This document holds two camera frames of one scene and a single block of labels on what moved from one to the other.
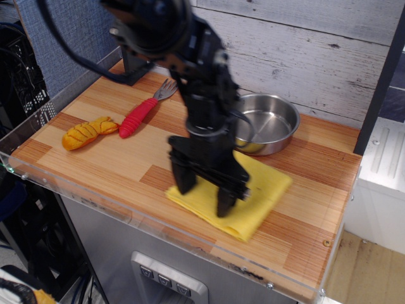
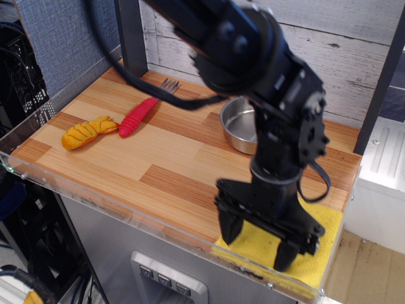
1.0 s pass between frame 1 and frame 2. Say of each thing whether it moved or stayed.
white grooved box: stayed
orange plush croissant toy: stayed
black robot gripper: moved
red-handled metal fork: stayed
